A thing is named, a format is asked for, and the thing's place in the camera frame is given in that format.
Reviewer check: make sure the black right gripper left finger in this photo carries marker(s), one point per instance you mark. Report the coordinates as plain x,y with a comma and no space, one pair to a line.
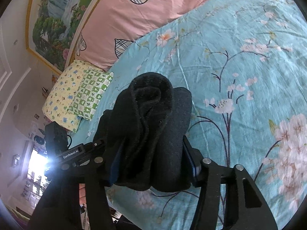
113,166

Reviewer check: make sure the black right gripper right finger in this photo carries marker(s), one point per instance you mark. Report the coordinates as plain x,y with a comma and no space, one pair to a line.
192,163

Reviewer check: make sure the black fleece pants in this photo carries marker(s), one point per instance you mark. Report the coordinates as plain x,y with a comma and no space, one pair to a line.
147,124

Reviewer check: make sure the yellow green patterned pillow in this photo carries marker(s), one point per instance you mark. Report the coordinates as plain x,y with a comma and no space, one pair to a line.
76,94

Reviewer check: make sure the teal floral bed sheet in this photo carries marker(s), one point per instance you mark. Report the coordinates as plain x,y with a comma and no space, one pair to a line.
244,62

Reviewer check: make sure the gold framed landscape painting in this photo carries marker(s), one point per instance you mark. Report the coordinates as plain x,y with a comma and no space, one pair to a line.
53,27

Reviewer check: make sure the pink quilt with plaid hearts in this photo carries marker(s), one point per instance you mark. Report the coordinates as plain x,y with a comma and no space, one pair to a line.
114,25

